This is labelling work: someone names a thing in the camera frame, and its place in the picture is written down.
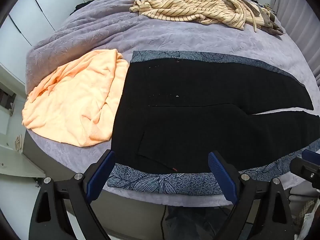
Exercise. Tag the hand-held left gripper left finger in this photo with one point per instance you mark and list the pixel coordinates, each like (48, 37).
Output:
(100, 175)

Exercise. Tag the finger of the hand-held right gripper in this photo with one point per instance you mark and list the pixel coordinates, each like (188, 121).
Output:
(306, 167)

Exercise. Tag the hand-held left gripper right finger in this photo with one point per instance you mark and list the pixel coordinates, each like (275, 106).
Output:
(223, 177)

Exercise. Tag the black pants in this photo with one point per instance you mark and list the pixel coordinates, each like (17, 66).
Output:
(190, 120)

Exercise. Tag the white bag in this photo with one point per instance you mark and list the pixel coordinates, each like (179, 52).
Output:
(308, 220)

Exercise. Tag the blue-grey floral cloth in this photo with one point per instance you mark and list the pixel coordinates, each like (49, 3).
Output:
(160, 182)

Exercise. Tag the orange towel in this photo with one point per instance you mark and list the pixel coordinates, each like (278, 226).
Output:
(75, 105)

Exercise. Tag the white dresser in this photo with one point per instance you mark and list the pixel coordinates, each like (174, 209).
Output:
(15, 160)

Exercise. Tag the bed with lilac cover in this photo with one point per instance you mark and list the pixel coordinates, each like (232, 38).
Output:
(105, 30)

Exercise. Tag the brown garment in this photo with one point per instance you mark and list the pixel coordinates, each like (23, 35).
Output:
(267, 20)

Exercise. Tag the white curtain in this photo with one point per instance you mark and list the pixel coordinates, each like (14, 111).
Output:
(297, 12)

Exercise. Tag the cream striped garment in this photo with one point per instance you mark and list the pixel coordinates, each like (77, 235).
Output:
(190, 7)

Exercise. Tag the white wardrobe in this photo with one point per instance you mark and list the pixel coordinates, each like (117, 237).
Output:
(32, 12)

